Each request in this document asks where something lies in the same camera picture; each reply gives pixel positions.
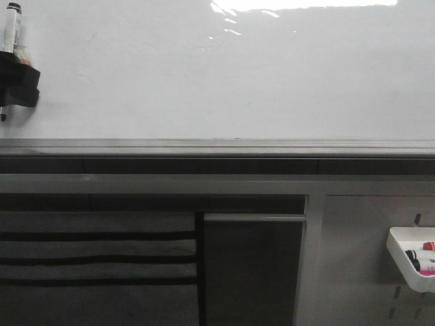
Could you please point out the red and clear tape wrap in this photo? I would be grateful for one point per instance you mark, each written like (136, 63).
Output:
(23, 55)

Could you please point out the black whiteboard marker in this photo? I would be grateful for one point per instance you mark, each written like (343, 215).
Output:
(11, 36)

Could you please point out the pink-capped marker in tray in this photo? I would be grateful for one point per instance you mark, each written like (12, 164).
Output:
(425, 267)

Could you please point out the grey black-striped cloth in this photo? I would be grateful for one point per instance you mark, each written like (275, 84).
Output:
(88, 268)

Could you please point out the red-capped marker in tray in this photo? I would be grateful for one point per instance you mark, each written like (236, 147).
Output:
(429, 246)

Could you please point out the black-capped marker in tray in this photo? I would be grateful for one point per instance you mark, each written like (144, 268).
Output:
(420, 255)

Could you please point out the grey whiteboard frame rail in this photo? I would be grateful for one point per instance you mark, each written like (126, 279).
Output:
(216, 157)

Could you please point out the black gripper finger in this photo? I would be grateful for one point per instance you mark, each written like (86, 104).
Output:
(25, 97)
(15, 74)

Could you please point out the white plastic marker tray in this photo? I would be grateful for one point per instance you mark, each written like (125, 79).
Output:
(401, 239)

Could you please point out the dark grey panel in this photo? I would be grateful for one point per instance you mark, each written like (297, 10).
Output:
(251, 269)

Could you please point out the white whiteboard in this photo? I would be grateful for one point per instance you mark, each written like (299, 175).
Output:
(229, 70)

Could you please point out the grey pegboard panel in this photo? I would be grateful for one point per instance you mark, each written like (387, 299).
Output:
(353, 280)

